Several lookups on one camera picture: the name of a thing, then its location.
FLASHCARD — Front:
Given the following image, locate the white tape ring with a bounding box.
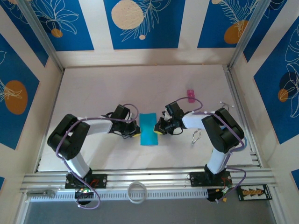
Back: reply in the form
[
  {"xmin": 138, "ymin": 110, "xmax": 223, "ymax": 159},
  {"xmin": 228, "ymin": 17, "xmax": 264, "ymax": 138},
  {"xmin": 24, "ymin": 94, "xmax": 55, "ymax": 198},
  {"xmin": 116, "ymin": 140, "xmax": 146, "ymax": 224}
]
[{"xmin": 127, "ymin": 182, "xmax": 148, "ymax": 204}]

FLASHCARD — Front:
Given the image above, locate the blue square paper sheet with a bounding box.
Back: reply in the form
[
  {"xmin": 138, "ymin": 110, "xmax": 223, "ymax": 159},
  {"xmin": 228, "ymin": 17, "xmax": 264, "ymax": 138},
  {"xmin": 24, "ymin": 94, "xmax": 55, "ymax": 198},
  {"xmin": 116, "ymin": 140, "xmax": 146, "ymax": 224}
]
[{"xmin": 139, "ymin": 112, "xmax": 159, "ymax": 146}]

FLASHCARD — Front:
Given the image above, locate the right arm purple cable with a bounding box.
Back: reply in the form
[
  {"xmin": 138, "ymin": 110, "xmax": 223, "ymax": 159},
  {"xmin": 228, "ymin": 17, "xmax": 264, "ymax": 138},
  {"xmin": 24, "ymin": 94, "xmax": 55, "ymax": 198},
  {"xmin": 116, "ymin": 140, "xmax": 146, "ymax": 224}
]
[{"xmin": 178, "ymin": 97, "xmax": 247, "ymax": 203}]

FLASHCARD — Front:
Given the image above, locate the pink plastic bottle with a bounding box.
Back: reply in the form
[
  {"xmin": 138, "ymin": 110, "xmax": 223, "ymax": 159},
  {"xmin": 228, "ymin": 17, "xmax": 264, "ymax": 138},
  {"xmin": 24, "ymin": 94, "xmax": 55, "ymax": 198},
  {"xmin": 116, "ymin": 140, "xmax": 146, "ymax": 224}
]
[{"xmin": 186, "ymin": 83, "xmax": 196, "ymax": 103}]

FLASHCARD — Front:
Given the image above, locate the aluminium side rail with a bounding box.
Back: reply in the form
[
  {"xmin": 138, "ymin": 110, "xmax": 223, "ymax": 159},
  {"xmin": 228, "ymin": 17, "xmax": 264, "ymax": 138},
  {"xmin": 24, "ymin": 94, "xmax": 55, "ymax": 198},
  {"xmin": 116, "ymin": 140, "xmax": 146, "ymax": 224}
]
[{"xmin": 223, "ymin": 65, "xmax": 262, "ymax": 168}]

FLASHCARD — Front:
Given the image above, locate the black yellow connector board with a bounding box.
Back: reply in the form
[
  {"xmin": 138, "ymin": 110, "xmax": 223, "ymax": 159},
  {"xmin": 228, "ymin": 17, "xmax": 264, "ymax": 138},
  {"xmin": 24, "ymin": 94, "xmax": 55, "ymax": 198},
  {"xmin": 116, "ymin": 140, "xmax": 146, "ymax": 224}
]
[{"xmin": 236, "ymin": 184, "xmax": 273, "ymax": 201}]

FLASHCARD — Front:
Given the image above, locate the metal latch bracket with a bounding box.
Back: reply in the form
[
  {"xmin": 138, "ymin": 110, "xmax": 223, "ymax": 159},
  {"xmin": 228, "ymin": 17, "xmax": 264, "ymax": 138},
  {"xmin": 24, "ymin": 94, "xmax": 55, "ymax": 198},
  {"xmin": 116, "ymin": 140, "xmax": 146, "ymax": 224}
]
[{"xmin": 26, "ymin": 189, "xmax": 56, "ymax": 197}]

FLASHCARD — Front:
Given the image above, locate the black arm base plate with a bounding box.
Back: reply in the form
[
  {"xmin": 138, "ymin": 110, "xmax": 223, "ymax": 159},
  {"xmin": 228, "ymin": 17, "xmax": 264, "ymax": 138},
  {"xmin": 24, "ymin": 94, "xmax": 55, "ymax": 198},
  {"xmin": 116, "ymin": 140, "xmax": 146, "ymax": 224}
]
[
  {"xmin": 64, "ymin": 174, "xmax": 107, "ymax": 189},
  {"xmin": 189, "ymin": 172, "xmax": 233, "ymax": 187}
]

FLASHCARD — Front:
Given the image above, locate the aluminium mounting rail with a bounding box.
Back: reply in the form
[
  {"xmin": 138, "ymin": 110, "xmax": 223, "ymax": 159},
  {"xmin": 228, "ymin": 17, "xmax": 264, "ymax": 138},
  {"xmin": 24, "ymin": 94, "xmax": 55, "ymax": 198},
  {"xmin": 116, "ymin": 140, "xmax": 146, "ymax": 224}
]
[{"xmin": 20, "ymin": 167, "xmax": 278, "ymax": 194}]

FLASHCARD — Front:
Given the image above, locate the metal wire clip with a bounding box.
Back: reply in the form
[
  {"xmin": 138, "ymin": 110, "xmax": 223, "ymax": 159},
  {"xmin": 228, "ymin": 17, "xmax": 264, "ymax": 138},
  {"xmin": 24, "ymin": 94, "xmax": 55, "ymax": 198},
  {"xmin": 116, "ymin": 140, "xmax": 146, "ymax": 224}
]
[{"xmin": 191, "ymin": 128, "xmax": 202, "ymax": 145}]

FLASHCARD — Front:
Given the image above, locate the white slotted cable duct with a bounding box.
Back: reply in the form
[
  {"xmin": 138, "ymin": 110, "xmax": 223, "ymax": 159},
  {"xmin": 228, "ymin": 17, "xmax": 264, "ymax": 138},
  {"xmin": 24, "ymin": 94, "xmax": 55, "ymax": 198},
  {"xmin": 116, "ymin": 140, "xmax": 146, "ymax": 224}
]
[{"xmin": 29, "ymin": 189, "xmax": 208, "ymax": 203}]

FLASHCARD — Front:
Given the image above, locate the aluminium frame post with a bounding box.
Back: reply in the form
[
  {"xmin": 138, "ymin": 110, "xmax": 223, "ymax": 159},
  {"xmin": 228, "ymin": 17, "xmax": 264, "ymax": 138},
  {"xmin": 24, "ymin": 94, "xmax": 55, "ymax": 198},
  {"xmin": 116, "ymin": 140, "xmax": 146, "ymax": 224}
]
[
  {"xmin": 17, "ymin": 0, "xmax": 65, "ymax": 72},
  {"xmin": 228, "ymin": 0, "xmax": 271, "ymax": 70}
]

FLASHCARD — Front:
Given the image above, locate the black wiring connector cluster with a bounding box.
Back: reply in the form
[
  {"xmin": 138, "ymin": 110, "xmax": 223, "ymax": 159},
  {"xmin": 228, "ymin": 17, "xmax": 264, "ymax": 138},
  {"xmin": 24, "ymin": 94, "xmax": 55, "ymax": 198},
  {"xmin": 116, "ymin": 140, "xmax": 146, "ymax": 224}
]
[
  {"xmin": 74, "ymin": 188, "xmax": 96, "ymax": 206},
  {"xmin": 206, "ymin": 186, "xmax": 229, "ymax": 203}
]

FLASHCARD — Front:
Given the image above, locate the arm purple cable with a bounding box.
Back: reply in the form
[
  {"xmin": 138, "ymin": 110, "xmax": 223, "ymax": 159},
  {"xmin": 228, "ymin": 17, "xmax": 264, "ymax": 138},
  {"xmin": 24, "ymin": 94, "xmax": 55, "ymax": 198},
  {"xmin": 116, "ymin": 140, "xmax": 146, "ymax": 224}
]
[
  {"xmin": 56, "ymin": 103, "xmax": 139, "ymax": 210},
  {"xmin": 178, "ymin": 97, "xmax": 247, "ymax": 203}
]

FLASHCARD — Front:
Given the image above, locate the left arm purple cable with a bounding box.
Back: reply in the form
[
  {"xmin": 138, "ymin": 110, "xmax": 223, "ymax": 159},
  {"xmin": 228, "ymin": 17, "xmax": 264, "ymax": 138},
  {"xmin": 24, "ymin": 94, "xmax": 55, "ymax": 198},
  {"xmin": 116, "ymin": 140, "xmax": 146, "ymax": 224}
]
[{"xmin": 56, "ymin": 103, "xmax": 139, "ymax": 210}]

